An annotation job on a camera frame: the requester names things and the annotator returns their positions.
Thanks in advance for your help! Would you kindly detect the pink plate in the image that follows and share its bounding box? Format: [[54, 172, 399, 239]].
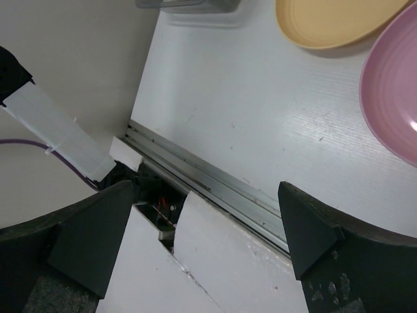
[[359, 3, 416, 166]]

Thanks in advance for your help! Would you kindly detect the white front cover panel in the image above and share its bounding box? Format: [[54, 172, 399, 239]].
[[98, 193, 307, 312]]

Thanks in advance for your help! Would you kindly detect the aluminium rail frame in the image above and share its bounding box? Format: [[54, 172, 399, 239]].
[[123, 120, 289, 256]]

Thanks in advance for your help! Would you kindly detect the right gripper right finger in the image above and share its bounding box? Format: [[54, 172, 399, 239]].
[[278, 181, 416, 312]]

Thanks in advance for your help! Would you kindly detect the orange plate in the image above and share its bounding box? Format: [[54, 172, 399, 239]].
[[275, 0, 411, 50]]

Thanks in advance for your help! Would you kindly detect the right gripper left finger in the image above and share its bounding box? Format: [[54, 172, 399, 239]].
[[1, 181, 134, 312]]

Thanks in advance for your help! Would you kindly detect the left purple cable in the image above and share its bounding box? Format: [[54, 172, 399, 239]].
[[0, 138, 100, 190]]

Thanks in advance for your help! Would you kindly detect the clear plastic bin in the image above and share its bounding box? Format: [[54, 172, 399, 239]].
[[136, 0, 240, 27]]

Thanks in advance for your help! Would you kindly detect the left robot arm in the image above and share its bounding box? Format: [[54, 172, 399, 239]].
[[1, 48, 137, 190]]

